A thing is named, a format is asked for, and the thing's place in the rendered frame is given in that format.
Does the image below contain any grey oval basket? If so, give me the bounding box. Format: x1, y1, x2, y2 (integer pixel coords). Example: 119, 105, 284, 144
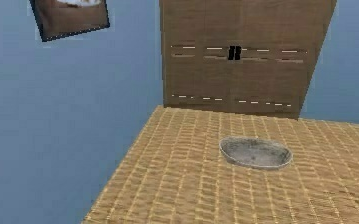
218, 136, 294, 171

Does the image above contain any brown wooden wardrobe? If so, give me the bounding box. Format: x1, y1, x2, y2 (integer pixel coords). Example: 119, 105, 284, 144
158, 0, 338, 120

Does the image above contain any dark framed wall picture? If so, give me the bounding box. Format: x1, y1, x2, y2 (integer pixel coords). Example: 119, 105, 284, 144
28, 0, 111, 43

